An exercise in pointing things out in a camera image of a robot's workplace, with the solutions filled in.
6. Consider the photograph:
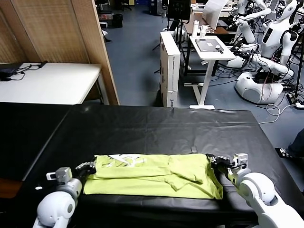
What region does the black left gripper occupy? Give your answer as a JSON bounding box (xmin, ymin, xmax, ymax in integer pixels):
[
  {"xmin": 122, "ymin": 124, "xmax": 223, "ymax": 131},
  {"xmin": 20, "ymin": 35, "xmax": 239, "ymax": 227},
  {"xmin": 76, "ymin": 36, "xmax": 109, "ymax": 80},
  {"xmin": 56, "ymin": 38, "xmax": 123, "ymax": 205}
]
[{"xmin": 73, "ymin": 161, "xmax": 97, "ymax": 181}]

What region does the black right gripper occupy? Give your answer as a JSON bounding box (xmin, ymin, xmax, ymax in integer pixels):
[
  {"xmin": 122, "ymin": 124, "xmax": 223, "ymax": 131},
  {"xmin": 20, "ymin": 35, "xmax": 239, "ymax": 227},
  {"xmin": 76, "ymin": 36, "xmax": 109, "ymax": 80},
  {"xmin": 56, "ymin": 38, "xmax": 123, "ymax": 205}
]
[{"xmin": 205, "ymin": 154, "xmax": 236, "ymax": 170}]

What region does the yellow-green t-shirt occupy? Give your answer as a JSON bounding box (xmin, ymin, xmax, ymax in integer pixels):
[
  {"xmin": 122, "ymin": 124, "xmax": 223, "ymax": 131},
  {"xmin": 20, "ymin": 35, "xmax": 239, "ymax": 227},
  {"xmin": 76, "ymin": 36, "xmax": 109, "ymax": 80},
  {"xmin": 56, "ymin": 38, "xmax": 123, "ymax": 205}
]
[{"xmin": 83, "ymin": 153, "xmax": 224, "ymax": 200}]

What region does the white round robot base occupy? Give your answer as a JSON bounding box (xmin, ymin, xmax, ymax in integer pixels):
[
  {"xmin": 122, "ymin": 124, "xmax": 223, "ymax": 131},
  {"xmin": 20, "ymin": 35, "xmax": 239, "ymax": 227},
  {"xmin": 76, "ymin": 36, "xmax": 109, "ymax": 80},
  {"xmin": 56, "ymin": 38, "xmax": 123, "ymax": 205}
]
[{"xmin": 234, "ymin": 71, "xmax": 285, "ymax": 105}]

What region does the black white sneaker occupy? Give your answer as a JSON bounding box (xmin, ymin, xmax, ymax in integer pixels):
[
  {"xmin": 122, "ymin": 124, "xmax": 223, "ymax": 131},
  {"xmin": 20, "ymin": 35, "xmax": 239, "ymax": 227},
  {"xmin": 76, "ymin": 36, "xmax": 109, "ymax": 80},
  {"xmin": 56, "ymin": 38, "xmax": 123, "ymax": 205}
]
[{"xmin": 275, "ymin": 147, "xmax": 293, "ymax": 159}]

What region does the black side table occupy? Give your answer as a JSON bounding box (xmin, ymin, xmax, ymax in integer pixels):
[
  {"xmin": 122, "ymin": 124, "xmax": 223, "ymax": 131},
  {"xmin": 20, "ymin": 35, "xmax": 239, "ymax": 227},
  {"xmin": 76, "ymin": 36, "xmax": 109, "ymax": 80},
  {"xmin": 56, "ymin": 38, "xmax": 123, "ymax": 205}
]
[{"xmin": 0, "ymin": 102, "xmax": 72, "ymax": 181}]

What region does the blue jeans leg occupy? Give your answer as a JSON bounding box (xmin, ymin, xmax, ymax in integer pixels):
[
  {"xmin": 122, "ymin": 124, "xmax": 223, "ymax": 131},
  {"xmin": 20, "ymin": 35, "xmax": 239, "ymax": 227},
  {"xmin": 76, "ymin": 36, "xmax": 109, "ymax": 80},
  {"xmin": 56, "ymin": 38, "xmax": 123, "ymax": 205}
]
[{"xmin": 288, "ymin": 129, "xmax": 304, "ymax": 158}]

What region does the white rectangular table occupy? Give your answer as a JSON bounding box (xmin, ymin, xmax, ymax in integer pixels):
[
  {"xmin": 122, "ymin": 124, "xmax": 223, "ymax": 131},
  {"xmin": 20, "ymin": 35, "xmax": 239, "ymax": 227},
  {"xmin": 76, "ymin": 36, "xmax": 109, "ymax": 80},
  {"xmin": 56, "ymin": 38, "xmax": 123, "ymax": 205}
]
[{"xmin": 0, "ymin": 62, "xmax": 103, "ymax": 105}]

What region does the tall white cardboard box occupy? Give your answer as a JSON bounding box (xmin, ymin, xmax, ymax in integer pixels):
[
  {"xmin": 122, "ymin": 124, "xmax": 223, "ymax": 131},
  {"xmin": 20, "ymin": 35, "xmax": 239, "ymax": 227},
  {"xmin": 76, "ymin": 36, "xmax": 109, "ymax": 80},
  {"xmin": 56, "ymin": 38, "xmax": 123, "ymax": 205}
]
[{"xmin": 159, "ymin": 31, "xmax": 181, "ymax": 108}]

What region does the white standing desk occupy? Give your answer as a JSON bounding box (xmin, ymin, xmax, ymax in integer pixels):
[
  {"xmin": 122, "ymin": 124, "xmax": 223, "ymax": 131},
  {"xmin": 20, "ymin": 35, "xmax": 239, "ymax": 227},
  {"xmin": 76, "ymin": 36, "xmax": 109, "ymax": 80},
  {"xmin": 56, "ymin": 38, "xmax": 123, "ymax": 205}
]
[{"xmin": 183, "ymin": 35, "xmax": 237, "ymax": 110}]

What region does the grey closed laptop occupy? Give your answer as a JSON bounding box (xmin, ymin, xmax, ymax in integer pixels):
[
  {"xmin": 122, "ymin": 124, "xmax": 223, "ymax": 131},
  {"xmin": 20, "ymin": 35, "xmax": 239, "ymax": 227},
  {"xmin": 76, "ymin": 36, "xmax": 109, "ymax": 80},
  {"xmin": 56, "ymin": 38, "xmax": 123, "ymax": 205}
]
[{"xmin": 195, "ymin": 38, "xmax": 225, "ymax": 53}]

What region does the black flat device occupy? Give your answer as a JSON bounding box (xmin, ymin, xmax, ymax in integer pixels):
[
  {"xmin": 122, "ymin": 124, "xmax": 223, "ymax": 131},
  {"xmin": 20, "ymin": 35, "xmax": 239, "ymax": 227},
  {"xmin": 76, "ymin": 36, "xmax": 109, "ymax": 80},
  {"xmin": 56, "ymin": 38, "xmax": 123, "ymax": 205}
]
[{"xmin": 0, "ymin": 68, "xmax": 18, "ymax": 82}]

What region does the white cup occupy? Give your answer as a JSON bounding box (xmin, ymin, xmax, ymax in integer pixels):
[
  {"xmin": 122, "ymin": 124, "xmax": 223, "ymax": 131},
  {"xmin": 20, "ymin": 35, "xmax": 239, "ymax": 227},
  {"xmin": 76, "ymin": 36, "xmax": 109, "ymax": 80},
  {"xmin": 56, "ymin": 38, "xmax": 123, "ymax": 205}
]
[{"xmin": 199, "ymin": 25, "xmax": 210, "ymax": 39}]

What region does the black tripod stand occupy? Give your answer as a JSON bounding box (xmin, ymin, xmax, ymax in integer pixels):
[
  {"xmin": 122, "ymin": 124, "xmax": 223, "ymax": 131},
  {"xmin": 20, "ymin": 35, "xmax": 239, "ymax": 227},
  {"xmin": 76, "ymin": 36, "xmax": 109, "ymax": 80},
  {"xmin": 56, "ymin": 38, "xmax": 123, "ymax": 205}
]
[{"xmin": 152, "ymin": 19, "xmax": 192, "ymax": 74}]

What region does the brown wooden desk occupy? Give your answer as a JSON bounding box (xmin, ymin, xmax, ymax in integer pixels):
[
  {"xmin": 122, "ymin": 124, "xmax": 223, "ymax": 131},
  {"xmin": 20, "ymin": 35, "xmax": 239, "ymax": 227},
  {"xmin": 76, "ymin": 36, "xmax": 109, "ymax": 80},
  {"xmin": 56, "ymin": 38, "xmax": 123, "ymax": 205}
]
[{"xmin": 184, "ymin": 14, "xmax": 238, "ymax": 36}]

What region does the white bottle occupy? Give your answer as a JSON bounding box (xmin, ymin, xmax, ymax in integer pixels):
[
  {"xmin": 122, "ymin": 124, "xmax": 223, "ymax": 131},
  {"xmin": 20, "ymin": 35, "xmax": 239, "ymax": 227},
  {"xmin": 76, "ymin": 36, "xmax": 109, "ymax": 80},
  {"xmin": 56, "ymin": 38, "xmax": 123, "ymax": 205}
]
[{"xmin": 191, "ymin": 20, "xmax": 199, "ymax": 38}]

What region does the white humanoid robot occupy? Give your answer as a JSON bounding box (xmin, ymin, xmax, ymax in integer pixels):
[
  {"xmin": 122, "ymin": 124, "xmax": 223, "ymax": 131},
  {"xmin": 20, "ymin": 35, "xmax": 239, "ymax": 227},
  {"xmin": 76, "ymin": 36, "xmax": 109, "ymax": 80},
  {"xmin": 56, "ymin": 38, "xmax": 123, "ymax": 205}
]
[{"xmin": 234, "ymin": 0, "xmax": 301, "ymax": 80}]

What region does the wooden partition screen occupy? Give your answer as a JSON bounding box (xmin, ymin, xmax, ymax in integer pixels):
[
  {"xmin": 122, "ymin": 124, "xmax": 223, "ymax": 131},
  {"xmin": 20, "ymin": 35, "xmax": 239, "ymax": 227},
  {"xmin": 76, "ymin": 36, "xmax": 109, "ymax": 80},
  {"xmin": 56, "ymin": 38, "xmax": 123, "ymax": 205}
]
[{"xmin": 0, "ymin": 0, "xmax": 120, "ymax": 106}]

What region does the black bin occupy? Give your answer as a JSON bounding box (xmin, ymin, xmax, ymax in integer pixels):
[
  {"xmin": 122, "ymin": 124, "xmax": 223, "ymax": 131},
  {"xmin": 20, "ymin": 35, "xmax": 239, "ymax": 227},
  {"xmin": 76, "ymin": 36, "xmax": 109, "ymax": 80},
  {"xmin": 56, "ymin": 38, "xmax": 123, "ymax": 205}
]
[{"xmin": 111, "ymin": 13, "xmax": 124, "ymax": 28}]

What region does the white curved panel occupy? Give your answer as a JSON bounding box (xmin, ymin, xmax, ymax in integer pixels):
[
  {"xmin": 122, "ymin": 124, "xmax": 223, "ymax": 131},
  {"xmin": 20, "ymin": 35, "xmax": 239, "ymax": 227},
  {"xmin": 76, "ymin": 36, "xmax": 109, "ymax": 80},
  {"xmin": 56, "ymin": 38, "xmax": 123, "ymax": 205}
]
[{"xmin": 201, "ymin": 0, "xmax": 230, "ymax": 31}]

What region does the black monitor screen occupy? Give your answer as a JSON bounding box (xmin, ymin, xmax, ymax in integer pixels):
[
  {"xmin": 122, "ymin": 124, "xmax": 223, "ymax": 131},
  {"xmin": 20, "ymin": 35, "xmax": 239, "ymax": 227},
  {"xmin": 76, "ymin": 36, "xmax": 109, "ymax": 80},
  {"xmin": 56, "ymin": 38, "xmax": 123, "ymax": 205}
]
[{"xmin": 167, "ymin": 0, "xmax": 191, "ymax": 21}]

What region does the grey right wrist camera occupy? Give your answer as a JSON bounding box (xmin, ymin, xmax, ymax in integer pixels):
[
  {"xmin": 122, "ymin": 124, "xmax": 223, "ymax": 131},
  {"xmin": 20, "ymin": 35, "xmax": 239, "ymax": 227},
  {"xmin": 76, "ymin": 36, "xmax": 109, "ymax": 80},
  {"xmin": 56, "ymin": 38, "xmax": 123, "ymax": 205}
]
[{"xmin": 232, "ymin": 153, "xmax": 249, "ymax": 171}]

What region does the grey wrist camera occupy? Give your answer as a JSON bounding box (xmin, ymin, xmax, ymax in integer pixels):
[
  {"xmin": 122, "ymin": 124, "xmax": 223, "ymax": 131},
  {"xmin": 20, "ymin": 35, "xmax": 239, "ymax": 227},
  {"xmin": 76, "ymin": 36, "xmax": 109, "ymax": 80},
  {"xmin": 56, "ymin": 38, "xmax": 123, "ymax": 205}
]
[
  {"xmin": 232, "ymin": 153, "xmax": 249, "ymax": 171},
  {"xmin": 46, "ymin": 167, "xmax": 73, "ymax": 185}
]

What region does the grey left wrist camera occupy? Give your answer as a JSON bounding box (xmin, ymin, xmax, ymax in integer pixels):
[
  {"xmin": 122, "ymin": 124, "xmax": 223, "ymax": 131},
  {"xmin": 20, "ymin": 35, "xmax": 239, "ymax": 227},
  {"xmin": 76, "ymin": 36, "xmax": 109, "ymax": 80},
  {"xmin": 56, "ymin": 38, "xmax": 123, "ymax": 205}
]
[{"xmin": 46, "ymin": 167, "xmax": 73, "ymax": 185}]

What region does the white floor cable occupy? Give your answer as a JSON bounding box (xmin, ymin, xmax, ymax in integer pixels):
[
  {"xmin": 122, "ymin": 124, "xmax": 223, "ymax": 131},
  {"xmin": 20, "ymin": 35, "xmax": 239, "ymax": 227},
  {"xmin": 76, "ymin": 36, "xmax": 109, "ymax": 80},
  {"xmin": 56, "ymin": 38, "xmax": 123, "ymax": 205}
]
[{"xmin": 258, "ymin": 103, "xmax": 300, "ymax": 124}]

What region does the black cable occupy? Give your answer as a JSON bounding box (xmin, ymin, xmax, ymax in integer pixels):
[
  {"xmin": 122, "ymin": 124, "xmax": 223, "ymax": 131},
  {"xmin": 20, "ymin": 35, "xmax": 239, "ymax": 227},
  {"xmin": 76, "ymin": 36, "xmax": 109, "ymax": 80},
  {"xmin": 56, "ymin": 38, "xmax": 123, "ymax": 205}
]
[{"xmin": 0, "ymin": 63, "xmax": 41, "ymax": 83}]

